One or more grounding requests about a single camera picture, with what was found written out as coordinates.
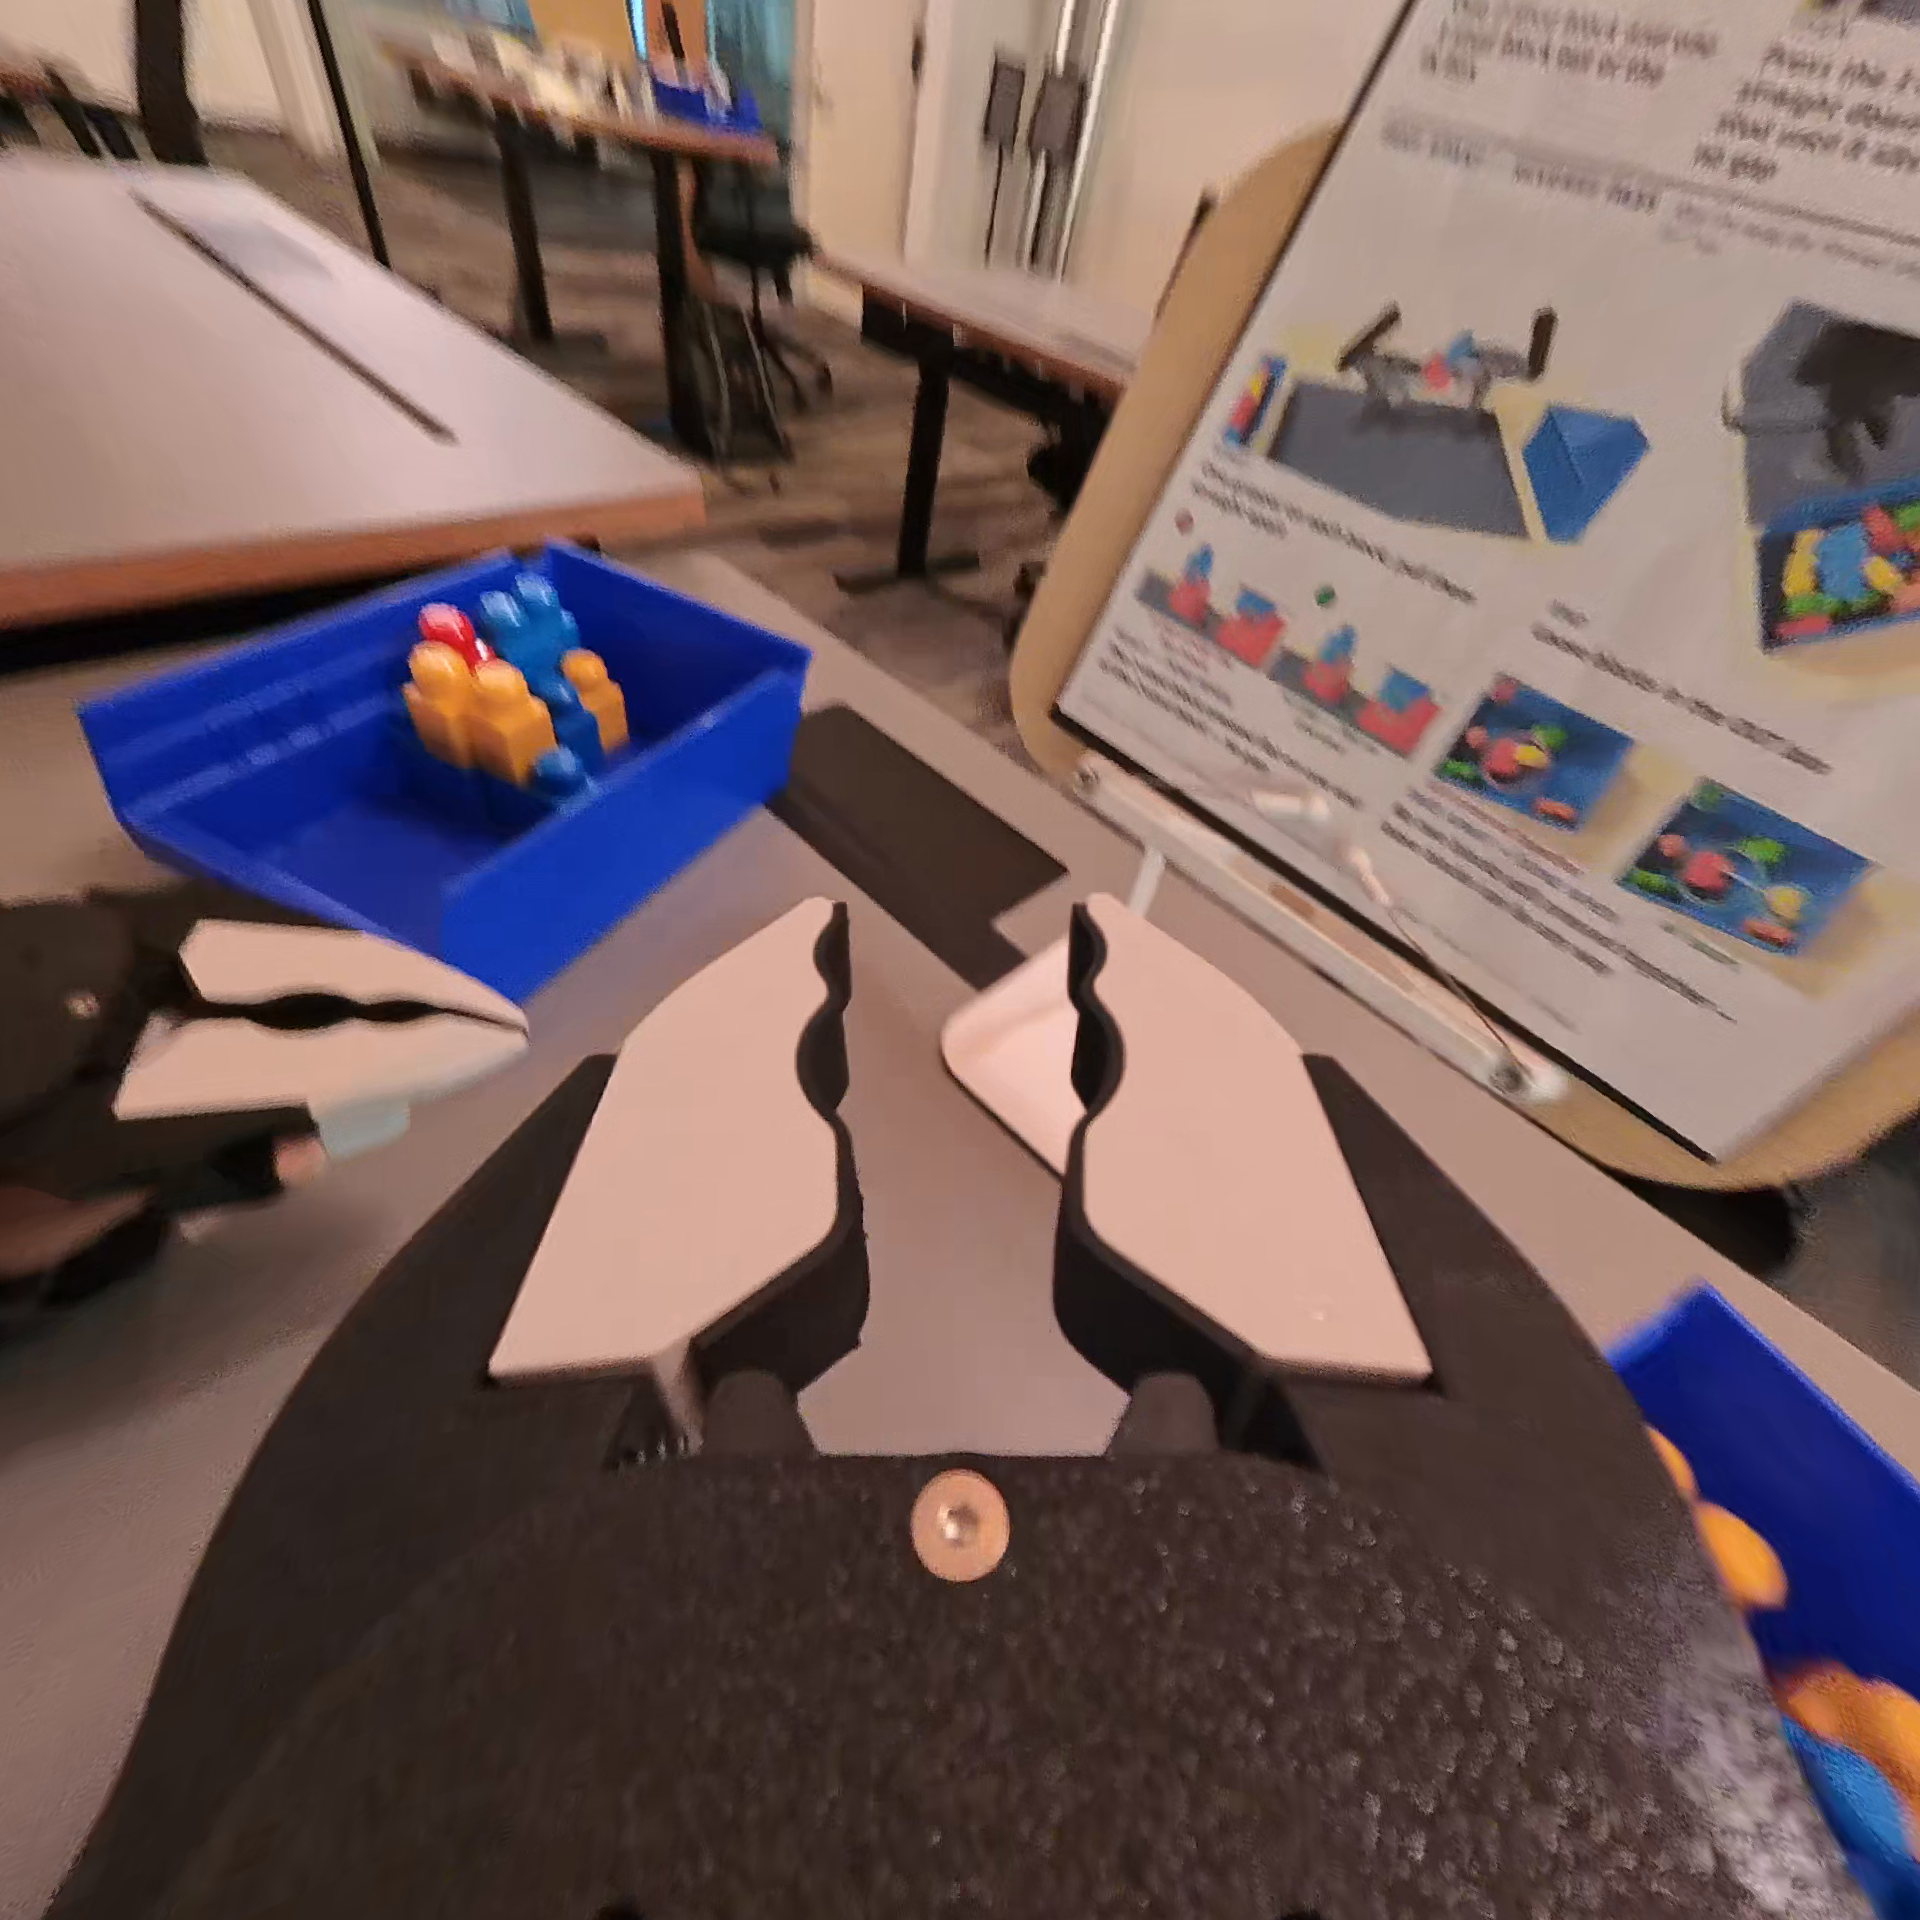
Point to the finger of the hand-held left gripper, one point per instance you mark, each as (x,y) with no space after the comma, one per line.
(330,963)
(301,1064)

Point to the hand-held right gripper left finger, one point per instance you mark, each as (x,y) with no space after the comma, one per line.
(675,1201)

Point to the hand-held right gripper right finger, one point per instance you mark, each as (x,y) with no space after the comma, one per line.
(1244,1201)

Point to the blue object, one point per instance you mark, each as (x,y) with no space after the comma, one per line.
(600,884)

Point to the group of assorted toy blocks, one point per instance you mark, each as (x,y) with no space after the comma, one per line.
(510,721)

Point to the blue plastic bin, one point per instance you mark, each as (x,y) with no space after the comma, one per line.
(1770,1395)

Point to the blue single-stud block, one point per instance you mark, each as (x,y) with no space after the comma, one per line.
(1868,1838)

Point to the person's left hand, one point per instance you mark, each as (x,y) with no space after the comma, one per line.
(75,1232)

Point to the white document stand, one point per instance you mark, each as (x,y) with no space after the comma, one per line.
(1005,1051)

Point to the grey wood-edged desk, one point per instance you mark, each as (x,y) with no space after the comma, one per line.
(1020,323)
(224,405)
(645,135)

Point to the black floor lamp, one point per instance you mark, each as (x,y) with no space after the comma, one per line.
(350,135)

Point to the black office chair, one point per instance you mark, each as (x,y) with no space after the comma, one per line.
(750,224)

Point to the small blue bin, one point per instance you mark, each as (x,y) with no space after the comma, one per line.
(698,105)

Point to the black sign stand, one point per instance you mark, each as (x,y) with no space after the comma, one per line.
(1059,113)
(1005,98)

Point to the black post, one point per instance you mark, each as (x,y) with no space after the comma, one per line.
(169,74)

